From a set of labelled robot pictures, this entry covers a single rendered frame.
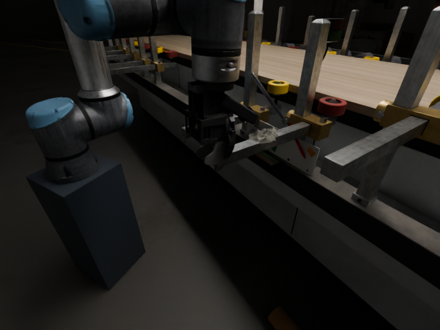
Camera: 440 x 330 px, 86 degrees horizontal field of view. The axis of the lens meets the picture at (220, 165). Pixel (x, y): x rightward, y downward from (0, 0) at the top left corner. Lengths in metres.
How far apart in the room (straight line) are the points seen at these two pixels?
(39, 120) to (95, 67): 0.25
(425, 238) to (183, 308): 0.96
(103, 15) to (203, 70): 0.16
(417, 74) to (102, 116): 0.93
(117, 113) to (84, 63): 0.20
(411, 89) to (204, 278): 1.13
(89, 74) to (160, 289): 0.99
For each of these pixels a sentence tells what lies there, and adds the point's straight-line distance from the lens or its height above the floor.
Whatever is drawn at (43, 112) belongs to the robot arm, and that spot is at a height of 0.86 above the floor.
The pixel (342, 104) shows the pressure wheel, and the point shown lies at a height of 0.91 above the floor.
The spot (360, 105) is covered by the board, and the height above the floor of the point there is 0.90.
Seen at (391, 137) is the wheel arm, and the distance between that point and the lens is 0.49.
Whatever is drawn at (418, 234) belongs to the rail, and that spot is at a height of 0.70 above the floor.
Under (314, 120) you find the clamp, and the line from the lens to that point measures 0.75.
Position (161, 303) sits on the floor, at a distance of 1.30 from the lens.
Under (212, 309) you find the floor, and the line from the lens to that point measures 1.26.
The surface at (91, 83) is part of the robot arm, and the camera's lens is 0.99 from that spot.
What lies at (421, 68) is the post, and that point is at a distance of 0.62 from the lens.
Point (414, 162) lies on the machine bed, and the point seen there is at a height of 0.77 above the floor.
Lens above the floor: 1.14
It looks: 33 degrees down
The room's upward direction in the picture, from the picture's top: straight up
